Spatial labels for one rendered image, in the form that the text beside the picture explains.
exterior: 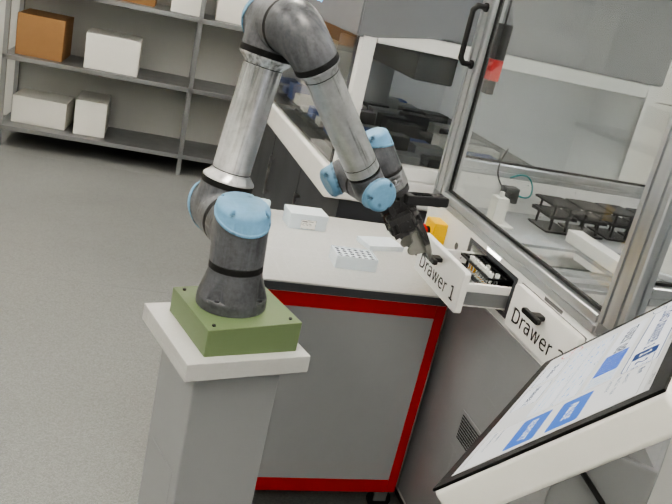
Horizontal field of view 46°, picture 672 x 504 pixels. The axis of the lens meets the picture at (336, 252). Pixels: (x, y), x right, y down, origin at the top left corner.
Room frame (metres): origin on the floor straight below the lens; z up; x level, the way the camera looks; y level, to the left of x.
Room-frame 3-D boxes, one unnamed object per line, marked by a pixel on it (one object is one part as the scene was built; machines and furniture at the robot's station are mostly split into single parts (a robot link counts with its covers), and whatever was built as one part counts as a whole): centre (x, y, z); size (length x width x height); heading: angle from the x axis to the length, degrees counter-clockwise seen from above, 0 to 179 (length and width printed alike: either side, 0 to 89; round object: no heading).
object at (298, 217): (2.41, 0.12, 0.79); 0.13 x 0.09 x 0.05; 112
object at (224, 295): (1.55, 0.20, 0.87); 0.15 x 0.15 x 0.10
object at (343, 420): (2.26, 0.02, 0.38); 0.62 x 0.58 x 0.76; 19
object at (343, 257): (2.14, -0.05, 0.78); 0.12 x 0.08 x 0.04; 107
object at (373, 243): (2.38, -0.13, 0.77); 0.13 x 0.09 x 0.02; 121
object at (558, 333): (1.67, -0.50, 0.87); 0.29 x 0.02 x 0.11; 19
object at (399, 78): (3.70, -0.17, 1.13); 1.78 x 1.14 x 0.45; 19
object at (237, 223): (1.55, 0.21, 0.99); 0.13 x 0.12 x 0.14; 31
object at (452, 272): (1.93, -0.28, 0.87); 0.29 x 0.02 x 0.11; 19
